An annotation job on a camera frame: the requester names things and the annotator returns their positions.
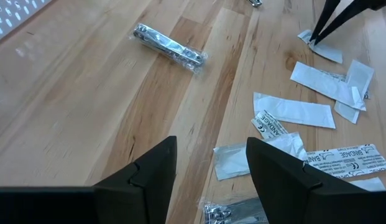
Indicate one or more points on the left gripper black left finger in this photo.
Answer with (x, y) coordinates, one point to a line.
(149, 183)

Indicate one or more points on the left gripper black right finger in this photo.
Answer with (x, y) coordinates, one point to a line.
(289, 193)

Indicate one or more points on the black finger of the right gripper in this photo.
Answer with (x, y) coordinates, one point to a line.
(326, 14)
(351, 17)

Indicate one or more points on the white perforated plastic basket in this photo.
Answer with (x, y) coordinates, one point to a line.
(12, 15)

